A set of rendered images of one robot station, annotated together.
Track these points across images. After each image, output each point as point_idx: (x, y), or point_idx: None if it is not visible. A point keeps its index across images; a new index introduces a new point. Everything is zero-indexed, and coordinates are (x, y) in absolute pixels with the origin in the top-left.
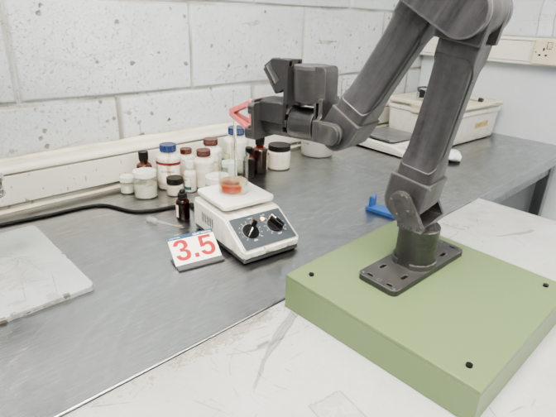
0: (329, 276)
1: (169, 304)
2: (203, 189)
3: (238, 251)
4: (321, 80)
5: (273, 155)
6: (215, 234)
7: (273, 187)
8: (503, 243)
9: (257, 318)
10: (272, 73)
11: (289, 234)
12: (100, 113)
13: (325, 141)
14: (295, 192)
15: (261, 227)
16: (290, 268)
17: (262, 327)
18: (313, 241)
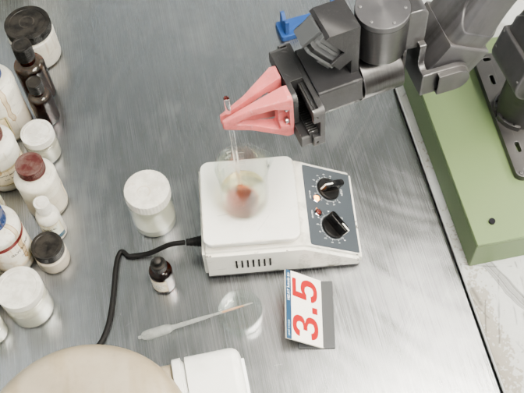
0: (503, 206)
1: (406, 386)
2: (214, 237)
3: (348, 261)
4: (419, 24)
5: (39, 49)
6: (280, 267)
7: (125, 107)
8: None
9: (479, 304)
10: (327, 51)
11: (345, 182)
12: None
13: (449, 89)
14: (165, 88)
15: (329, 210)
16: (392, 217)
17: (498, 307)
18: (338, 154)
